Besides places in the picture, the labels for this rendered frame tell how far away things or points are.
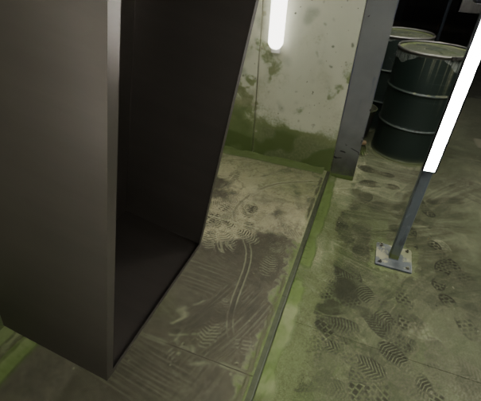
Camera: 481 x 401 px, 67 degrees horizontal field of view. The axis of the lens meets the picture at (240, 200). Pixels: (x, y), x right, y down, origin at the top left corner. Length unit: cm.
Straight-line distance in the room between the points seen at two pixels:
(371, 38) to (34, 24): 225
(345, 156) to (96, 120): 245
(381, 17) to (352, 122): 68
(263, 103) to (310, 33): 58
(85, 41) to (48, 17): 5
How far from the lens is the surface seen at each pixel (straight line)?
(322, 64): 267
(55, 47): 55
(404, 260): 232
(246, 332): 172
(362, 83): 267
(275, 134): 290
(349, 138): 281
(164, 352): 168
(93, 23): 50
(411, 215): 212
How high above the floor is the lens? 145
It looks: 35 degrees down
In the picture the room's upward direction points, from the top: 3 degrees clockwise
